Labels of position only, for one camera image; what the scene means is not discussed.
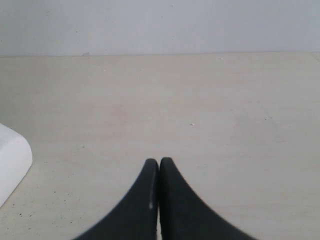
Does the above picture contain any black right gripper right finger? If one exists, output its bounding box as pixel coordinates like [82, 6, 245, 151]
[159, 157, 253, 240]

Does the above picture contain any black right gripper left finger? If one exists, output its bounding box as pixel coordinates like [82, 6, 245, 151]
[76, 158, 159, 240]

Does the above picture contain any white mannequin head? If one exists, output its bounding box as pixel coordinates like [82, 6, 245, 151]
[0, 124, 33, 205]

